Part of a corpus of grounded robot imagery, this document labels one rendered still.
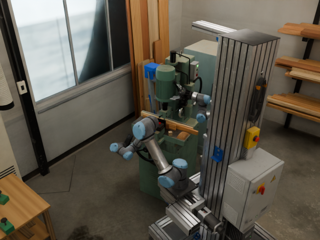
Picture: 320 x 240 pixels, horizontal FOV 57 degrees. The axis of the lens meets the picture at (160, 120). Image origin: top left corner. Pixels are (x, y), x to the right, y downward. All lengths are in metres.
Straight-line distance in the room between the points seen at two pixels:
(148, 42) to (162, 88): 1.83
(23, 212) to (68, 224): 0.65
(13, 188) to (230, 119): 2.09
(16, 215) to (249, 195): 1.89
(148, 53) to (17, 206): 2.74
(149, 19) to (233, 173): 2.90
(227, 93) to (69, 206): 2.27
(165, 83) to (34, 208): 1.58
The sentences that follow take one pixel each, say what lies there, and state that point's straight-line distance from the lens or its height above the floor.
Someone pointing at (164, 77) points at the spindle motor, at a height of 1.45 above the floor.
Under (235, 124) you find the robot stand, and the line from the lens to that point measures 1.91.
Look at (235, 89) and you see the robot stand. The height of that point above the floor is 1.75.
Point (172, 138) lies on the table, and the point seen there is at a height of 0.89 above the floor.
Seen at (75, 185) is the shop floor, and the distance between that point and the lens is 3.70.
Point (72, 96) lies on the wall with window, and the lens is 3.81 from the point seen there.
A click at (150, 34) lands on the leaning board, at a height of 1.32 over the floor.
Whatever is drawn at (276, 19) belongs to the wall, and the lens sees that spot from 4.57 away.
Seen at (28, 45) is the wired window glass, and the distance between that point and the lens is 3.43.
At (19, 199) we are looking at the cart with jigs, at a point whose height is 0.53.
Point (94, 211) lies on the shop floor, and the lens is 3.38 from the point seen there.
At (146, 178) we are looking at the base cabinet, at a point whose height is 0.24.
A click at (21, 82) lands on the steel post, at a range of 3.26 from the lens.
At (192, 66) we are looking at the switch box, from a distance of 2.88.
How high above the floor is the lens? 2.50
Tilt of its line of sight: 32 degrees down
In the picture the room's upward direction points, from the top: 1 degrees clockwise
